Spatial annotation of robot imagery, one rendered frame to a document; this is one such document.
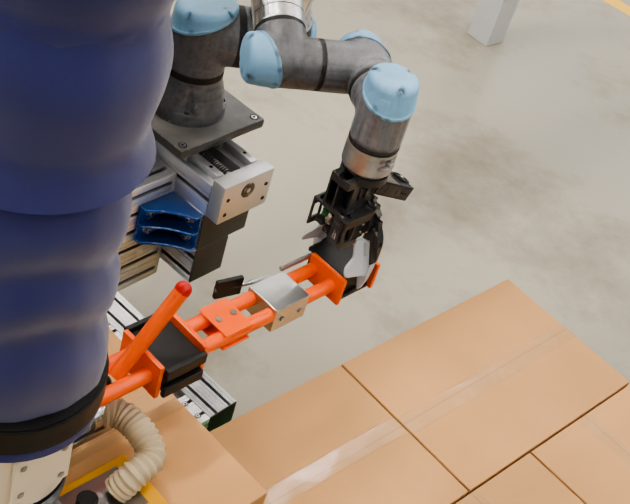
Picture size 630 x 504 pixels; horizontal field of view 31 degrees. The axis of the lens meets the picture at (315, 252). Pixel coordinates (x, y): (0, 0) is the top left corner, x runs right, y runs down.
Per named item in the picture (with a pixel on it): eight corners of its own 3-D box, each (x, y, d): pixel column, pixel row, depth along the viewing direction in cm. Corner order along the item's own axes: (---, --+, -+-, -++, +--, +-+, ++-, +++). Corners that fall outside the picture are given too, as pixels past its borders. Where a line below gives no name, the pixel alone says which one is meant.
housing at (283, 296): (271, 334, 164) (278, 312, 161) (241, 306, 167) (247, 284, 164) (304, 317, 168) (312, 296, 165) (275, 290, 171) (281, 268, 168)
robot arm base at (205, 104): (131, 94, 216) (138, 50, 210) (188, 75, 226) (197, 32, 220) (183, 136, 210) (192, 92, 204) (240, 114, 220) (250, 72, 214)
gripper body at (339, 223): (303, 224, 167) (323, 160, 159) (343, 207, 172) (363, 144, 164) (338, 255, 163) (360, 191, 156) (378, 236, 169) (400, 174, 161)
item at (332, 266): (336, 306, 171) (344, 282, 168) (303, 276, 175) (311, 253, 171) (372, 287, 177) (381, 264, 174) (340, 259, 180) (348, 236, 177)
